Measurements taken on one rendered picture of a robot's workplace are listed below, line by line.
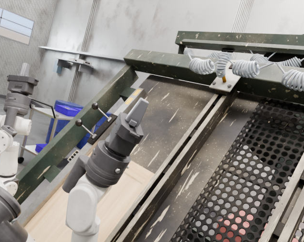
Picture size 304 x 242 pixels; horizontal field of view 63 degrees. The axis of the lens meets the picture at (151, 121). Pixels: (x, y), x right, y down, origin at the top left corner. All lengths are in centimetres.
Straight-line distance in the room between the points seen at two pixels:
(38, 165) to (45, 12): 1062
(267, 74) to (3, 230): 101
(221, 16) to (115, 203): 406
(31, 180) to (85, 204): 93
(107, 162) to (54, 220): 70
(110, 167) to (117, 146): 5
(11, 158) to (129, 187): 49
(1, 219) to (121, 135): 30
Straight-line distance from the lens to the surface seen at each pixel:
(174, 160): 100
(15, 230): 65
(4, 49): 1137
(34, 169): 148
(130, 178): 108
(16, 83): 115
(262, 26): 476
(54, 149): 148
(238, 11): 464
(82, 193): 59
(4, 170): 118
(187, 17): 516
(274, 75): 112
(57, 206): 125
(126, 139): 52
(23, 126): 110
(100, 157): 57
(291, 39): 163
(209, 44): 112
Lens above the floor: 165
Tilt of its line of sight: 5 degrees down
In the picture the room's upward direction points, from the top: 16 degrees clockwise
